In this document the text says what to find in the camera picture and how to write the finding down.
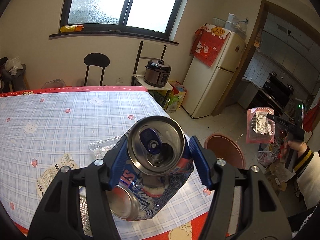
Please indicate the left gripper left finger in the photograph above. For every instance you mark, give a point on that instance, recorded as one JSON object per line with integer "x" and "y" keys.
{"x": 58, "y": 216}

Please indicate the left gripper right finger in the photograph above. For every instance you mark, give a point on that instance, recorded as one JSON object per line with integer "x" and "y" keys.
{"x": 244, "y": 205}

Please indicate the pink plastic package with label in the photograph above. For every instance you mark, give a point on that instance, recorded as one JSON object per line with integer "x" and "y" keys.
{"x": 260, "y": 129}

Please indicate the white printed label card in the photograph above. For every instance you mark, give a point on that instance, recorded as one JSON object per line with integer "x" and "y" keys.
{"x": 48, "y": 175}

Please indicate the clear plastic tray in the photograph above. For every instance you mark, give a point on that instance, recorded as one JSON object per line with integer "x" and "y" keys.
{"x": 98, "y": 149}

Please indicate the crushed blue soda can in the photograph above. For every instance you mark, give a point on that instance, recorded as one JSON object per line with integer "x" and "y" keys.
{"x": 158, "y": 162}

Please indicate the grey woven round mat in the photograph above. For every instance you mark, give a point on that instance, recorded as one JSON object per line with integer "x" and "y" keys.
{"x": 84, "y": 212}

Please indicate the black kitchen oven range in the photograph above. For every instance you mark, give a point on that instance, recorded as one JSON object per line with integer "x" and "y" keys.
{"x": 279, "y": 93}

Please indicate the brown plastic trash bin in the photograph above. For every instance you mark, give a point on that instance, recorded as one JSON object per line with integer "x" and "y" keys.
{"x": 225, "y": 148}

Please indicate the person right hand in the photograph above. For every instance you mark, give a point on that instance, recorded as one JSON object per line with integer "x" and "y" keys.
{"x": 299, "y": 146}

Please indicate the plastic bags on floor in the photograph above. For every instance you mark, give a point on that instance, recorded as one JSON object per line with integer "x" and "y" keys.
{"x": 267, "y": 154}

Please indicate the cardboard box on floor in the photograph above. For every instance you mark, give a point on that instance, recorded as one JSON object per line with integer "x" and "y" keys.
{"x": 275, "y": 177}

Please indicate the cream two-door refrigerator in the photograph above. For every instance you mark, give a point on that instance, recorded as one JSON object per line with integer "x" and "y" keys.
{"x": 205, "y": 85}

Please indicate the colourful shopping bags by fridge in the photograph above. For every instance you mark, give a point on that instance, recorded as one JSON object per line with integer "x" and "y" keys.
{"x": 175, "y": 97}

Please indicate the containers on top of fridge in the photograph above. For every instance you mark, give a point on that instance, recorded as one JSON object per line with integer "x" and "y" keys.
{"x": 232, "y": 23}

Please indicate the red cloth on refrigerator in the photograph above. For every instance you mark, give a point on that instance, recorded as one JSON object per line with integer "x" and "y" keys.
{"x": 208, "y": 42}

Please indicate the brown electric pressure cooker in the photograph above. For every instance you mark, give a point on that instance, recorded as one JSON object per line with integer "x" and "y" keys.
{"x": 157, "y": 73}

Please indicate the yellow snack bag on sill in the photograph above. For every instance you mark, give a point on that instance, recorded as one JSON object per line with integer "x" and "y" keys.
{"x": 71, "y": 28}

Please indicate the black framed window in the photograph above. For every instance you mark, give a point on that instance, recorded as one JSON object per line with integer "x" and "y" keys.
{"x": 147, "y": 19}

